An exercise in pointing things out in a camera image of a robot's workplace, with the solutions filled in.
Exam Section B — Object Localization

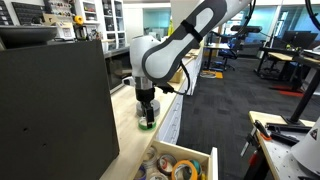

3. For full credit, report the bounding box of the blue office chair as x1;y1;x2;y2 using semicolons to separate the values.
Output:
213;36;243;73

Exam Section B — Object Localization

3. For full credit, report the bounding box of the black stand pole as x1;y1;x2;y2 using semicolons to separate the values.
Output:
281;64;320;127

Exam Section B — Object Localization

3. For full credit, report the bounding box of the orange tape roll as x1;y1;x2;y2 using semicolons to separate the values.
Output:
170;159;198;180

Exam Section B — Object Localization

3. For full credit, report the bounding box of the orange black bar clamp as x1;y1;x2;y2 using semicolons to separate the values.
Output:
240;119;273;158

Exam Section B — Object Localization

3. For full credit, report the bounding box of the blue purple tape roll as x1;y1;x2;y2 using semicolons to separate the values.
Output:
134;164;148;180

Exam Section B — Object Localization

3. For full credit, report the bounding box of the robot workbench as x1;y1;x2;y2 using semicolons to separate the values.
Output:
247;110;320;180

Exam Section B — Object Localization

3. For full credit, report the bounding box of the thin gray tape roll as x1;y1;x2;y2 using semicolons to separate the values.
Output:
156;153;178;176

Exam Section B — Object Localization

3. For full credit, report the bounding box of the silver microwave oven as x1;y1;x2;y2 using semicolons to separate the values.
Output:
104;46;134;94

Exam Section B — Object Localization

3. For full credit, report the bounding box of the white base cabinet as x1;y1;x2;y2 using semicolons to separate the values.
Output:
155;46;205;145

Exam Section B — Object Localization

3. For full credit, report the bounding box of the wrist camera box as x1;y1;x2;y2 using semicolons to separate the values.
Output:
121;75;137;87

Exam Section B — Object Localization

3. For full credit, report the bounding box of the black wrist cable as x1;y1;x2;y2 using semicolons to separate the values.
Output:
156;59;192;96

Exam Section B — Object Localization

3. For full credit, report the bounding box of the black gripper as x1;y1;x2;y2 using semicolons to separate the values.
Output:
134;86;157;130

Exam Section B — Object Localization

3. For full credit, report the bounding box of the green masking tape roll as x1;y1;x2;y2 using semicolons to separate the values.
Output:
137;115;157;131

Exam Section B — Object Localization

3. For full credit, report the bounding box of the yellow round object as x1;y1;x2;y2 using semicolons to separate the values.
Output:
73;15;85;26

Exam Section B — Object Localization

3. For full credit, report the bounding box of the office desk with monitors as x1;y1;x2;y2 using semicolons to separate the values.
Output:
254;29;320;93

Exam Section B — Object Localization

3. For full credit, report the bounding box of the white shelving unit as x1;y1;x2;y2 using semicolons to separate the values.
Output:
74;0;128;53

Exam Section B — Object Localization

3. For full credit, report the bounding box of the black wall bin panel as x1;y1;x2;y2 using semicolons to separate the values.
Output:
11;1;47;26

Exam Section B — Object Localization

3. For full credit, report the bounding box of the teal tape roll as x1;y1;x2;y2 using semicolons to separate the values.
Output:
189;159;203;177

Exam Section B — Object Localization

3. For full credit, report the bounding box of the gray duct tape roll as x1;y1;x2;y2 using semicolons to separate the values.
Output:
135;99;161;118

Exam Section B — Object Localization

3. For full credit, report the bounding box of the dark metal tool chest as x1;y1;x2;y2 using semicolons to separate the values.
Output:
0;39;121;180

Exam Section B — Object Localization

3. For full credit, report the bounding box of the clear tape roll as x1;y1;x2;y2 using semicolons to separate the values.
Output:
147;171;170;180
142;145;160;169

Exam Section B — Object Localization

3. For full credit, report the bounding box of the white wooden drawer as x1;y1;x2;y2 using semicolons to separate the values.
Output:
132;139;220;180

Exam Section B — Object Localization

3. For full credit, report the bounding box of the yellow floor mat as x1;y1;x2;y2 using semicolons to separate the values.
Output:
201;69;224;80

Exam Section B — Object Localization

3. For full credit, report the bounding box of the small red tape roll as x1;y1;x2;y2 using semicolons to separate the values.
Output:
159;157;171;169

